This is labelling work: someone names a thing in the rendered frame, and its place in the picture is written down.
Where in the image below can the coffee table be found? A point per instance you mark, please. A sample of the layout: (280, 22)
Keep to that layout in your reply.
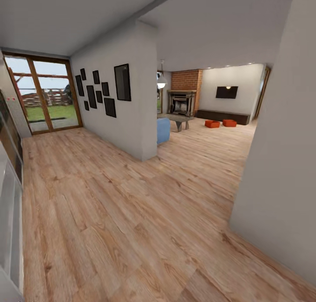
(178, 119)

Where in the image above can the storage box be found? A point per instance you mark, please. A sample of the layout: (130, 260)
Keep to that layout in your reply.
(230, 123)
(212, 124)

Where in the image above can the picture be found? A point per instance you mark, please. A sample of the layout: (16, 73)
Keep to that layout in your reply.
(90, 90)
(97, 81)
(109, 102)
(122, 82)

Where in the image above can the wall mounted tv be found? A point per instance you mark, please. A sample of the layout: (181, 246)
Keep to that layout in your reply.
(226, 92)

